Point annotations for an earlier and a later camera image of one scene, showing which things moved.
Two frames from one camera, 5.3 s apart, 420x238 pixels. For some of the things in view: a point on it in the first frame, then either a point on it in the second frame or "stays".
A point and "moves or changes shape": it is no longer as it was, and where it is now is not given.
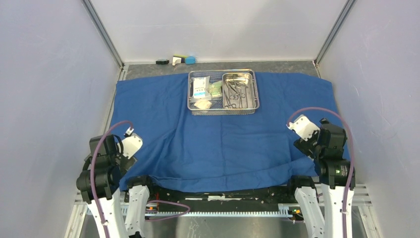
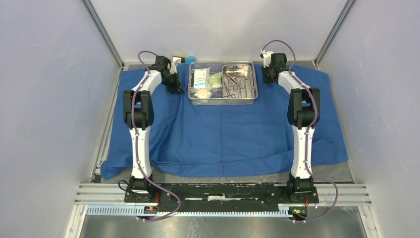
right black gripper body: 309,146 to 266,74
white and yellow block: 178,59 stays
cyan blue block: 190,60 stays
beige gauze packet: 203,104 to 203,94
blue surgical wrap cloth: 180,152 moves or changes shape
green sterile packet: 215,89 to 215,80
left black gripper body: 124,162 to 171,82
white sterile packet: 200,91 to 201,79
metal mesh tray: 225,92 moves or changes shape
